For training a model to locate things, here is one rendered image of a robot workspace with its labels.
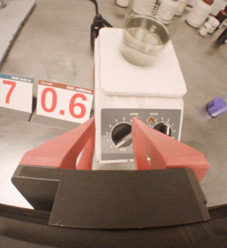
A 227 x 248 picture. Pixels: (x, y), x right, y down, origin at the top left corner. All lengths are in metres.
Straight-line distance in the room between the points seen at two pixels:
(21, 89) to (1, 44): 0.16
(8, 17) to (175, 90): 0.44
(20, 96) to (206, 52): 0.47
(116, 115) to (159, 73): 0.08
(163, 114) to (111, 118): 0.07
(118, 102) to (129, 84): 0.03
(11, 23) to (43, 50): 0.14
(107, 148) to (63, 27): 0.31
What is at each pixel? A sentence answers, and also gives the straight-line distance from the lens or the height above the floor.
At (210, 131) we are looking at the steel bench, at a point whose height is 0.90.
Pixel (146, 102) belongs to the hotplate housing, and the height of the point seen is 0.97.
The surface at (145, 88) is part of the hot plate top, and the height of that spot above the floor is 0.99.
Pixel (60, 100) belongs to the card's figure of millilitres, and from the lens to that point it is 0.24.
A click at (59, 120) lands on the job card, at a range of 0.25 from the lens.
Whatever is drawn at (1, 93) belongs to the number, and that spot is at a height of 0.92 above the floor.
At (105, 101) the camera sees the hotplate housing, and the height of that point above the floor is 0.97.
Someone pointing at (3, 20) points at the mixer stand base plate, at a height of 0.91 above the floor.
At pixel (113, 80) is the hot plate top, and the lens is 0.19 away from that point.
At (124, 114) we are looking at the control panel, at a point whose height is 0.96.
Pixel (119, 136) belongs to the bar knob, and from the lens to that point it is 0.19.
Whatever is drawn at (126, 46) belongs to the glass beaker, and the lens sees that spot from 0.19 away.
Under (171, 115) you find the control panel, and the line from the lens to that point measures 0.22.
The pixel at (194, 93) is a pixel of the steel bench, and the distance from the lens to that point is 0.36.
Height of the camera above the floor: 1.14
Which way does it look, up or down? 70 degrees down
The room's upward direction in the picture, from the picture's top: 25 degrees clockwise
